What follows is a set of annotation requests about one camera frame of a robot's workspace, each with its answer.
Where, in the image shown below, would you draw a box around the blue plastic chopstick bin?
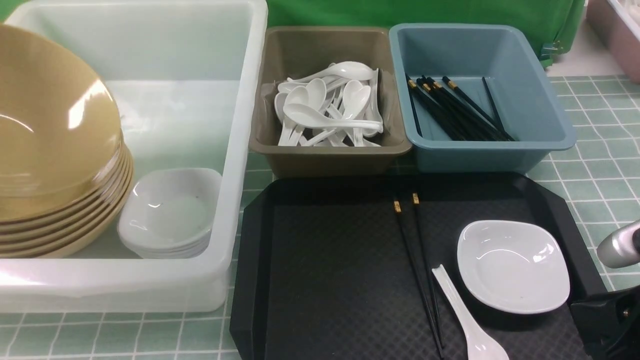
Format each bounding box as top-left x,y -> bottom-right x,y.
389,23 -> 577,174

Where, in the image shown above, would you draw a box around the stacked white sauce dishes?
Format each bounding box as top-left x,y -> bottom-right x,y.
117,167 -> 222,259

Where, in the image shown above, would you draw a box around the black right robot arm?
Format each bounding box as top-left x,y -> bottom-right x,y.
570,221 -> 640,360

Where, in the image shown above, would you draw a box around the brown plastic spoon bin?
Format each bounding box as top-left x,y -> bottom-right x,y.
249,26 -> 412,179

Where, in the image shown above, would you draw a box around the black chopstick gold band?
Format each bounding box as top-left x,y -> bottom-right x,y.
412,191 -> 444,350
393,196 -> 445,360

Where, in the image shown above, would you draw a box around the green cloth backdrop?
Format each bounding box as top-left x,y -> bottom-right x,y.
1,0 -> 585,80

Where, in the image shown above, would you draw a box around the white soup spoon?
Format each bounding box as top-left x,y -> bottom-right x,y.
431,264 -> 509,360

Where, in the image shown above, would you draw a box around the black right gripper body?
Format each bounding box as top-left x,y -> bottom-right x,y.
570,287 -> 640,360

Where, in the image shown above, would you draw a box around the pile of white spoons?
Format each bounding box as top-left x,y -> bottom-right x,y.
273,61 -> 385,148

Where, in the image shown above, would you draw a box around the pink plastic bin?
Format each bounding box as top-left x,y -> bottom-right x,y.
586,0 -> 640,84

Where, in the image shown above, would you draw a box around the large white plastic bin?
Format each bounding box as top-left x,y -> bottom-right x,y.
1,0 -> 268,313

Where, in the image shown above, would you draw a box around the white square sauce dish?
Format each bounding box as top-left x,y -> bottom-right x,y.
456,219 -> 571,315

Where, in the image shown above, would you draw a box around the black serving tray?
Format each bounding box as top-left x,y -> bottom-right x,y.
230,173 -> 607,360

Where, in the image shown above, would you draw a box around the bundle of black chopsticks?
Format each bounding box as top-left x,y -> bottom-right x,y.
405,75 -> 516,142

